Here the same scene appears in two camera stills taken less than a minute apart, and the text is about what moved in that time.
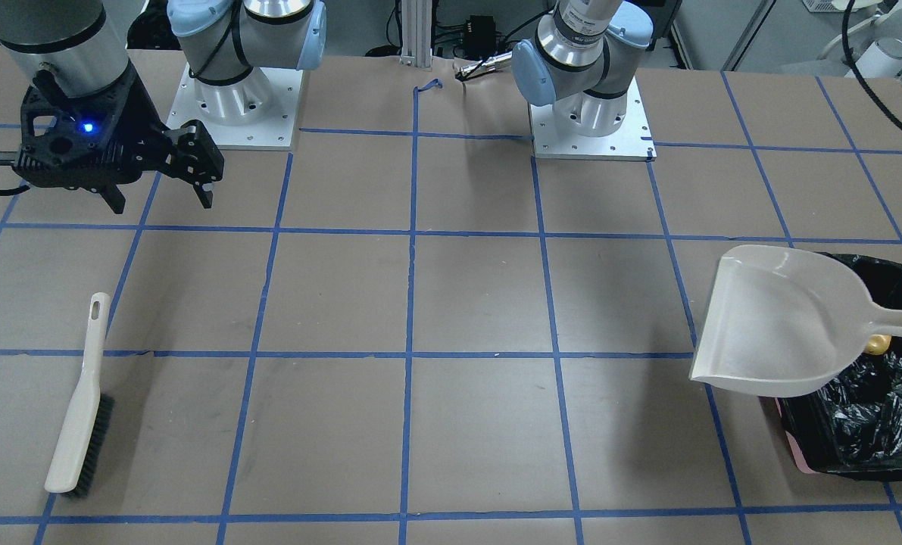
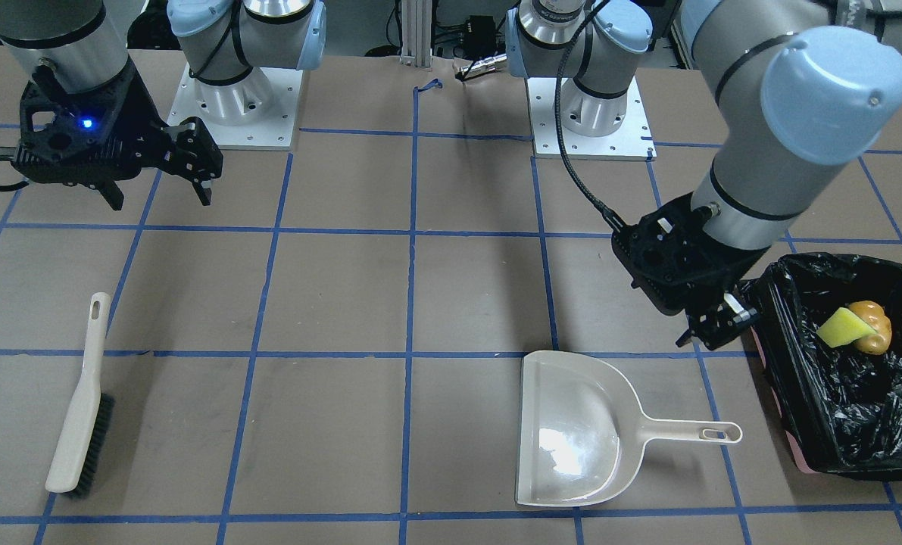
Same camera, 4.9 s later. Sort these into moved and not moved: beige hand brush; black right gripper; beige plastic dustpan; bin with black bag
Moved: beige plastic dustpan
Not moved: beige hand brush; black right gripper; bin with black bag
